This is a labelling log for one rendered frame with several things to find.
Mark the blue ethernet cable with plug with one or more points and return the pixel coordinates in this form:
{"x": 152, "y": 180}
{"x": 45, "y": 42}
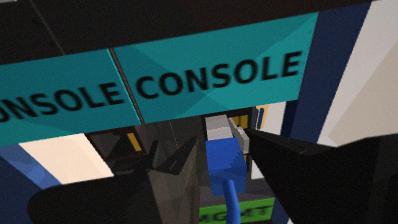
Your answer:
{"x": 226, "y": 164}

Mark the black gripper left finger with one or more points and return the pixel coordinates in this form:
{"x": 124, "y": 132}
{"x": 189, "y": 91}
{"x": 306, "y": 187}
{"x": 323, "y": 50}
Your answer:
{"x": 169, "y": 194}

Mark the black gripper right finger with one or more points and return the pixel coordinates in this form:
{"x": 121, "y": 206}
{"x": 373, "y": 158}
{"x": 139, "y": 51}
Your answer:
{"x": 323, "y": 184}

